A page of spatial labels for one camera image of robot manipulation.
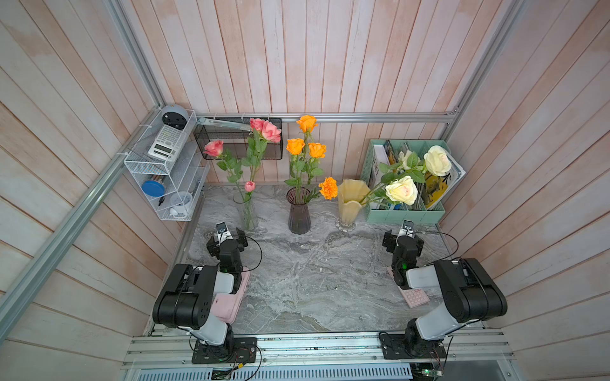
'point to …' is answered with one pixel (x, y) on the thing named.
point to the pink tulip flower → (249, 187)
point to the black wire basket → (233, 139)
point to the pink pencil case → (225, 305)
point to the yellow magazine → (437, 187)
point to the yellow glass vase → (350, 194)
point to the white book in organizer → (379, 156)
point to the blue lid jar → (156, 186)
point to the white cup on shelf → (180, 204)
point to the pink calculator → (413, 297)
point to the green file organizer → (380, 208)
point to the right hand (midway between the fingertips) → (402, 230)
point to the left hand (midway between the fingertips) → (227, 233)
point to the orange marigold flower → (329, 188)
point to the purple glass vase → (299, 219)
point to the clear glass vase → (251, 215)
